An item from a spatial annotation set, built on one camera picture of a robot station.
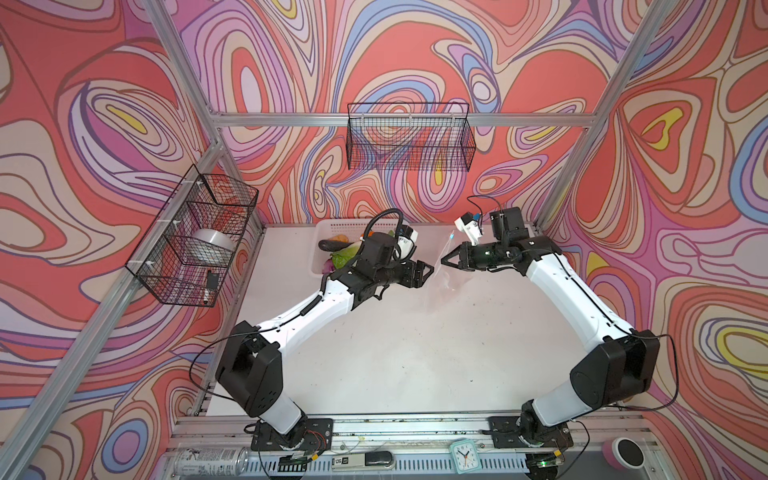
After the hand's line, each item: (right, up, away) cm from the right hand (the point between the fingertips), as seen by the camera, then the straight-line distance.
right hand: (445, 267), depth 78 cm
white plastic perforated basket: (-39, +12, +30) cm, 51 cm away
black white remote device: (-20, -43, -12) cm, 49 cm away
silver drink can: (-55, -43, -11) cm, 71 cm away
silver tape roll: (-58, +7, -4) cm, 59 cm away
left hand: (-5, 0, 0) cm, 5 cm away
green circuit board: (-39, -48, -6) cm, 62 cm away
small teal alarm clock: (+3, -44, -9) cm, 45 cm away
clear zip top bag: (+4, -7, +16) cm, 18 cm away
